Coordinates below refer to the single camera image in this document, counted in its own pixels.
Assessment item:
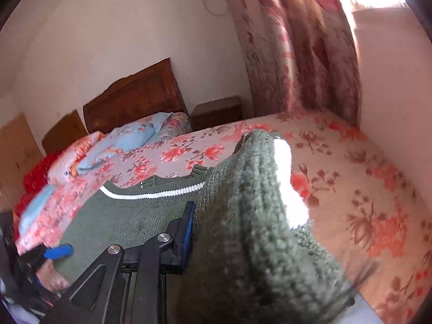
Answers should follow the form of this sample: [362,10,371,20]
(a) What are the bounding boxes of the pink floral curtain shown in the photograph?
[226,0,361,127]

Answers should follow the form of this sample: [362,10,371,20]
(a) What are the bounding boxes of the orange floral pillow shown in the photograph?
[47,131,106,186]

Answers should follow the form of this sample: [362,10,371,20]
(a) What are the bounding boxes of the green and white knit sweater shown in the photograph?
[54,130,352,323]

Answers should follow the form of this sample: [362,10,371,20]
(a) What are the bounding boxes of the dark wooden nightstand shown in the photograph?
[190,96,244,131]

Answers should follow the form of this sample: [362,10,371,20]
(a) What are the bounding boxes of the brown cardboard panel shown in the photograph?
[0,113,42,211]

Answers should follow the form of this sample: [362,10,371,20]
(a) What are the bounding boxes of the red fabric beside bed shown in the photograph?
[13,151,61,217]

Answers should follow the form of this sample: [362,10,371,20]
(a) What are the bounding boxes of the small wooden headboard panel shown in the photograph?
[42,110,88,154]

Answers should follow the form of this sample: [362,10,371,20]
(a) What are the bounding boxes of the floral pink bed sheet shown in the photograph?
[17,113,431,323]

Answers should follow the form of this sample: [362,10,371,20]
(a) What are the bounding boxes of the carved wooden headboard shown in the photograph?
[83,58,187,134]

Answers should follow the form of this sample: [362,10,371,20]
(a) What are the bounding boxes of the light blue floral quilt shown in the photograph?
[14,112,191,237]

